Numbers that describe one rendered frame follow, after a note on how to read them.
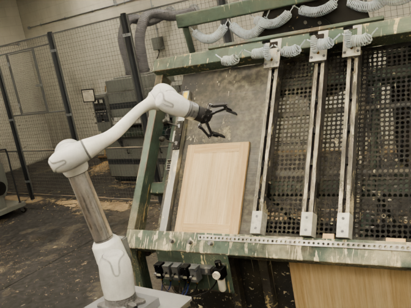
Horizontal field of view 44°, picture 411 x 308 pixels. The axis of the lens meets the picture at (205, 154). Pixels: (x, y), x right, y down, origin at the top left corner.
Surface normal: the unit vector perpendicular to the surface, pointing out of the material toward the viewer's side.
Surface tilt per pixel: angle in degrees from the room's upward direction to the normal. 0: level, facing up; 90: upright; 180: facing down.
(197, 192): 54
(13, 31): 90
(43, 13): 90
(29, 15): 90
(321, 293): 90
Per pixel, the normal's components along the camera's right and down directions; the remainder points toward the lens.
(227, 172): -0.51, -0.33
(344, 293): -0.49, 0.28
